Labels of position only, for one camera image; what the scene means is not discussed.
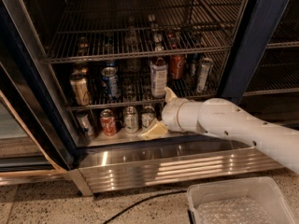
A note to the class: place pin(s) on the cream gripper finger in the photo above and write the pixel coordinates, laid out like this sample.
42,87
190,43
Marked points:
169,95
156,130

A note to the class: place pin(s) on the clear water bottle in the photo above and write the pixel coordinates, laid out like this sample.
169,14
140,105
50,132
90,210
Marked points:
131,40

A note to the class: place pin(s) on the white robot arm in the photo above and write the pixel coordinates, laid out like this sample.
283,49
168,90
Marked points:
222,119

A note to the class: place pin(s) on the white label juice bottle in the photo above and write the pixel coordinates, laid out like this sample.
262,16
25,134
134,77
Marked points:
158,76

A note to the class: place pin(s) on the red can bottom shelf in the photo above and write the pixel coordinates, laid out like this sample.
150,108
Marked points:
108,122

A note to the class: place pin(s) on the stainless steel fridge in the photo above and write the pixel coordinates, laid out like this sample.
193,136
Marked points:
123,161

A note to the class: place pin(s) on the open fridge door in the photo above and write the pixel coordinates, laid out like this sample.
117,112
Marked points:
30,148

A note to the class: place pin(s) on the green white can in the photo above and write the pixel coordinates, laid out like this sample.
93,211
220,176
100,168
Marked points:
130,119
147,116

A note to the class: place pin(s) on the red Coca-Cola can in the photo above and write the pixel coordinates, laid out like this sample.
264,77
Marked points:
176,66

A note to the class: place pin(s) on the dark can behind red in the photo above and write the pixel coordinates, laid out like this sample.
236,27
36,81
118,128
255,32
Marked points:
192,61

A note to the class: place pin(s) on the tall silver can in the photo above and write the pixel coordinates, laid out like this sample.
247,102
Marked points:
205,67

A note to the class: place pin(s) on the blue Pepsi can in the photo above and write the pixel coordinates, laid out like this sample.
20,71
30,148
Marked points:
110,83

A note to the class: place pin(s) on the silver can bottom left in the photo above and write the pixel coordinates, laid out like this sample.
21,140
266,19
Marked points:
84,123

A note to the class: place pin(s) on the gold beverage can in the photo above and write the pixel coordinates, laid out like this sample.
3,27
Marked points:
79,84

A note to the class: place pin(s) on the clear plastic bin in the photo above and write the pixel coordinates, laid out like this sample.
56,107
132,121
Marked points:
256,200

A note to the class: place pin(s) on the middle wire shelf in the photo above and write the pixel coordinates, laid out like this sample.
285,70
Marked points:
135,87

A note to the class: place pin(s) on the upper wire shelf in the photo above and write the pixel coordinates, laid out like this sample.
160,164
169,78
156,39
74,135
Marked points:
95,30

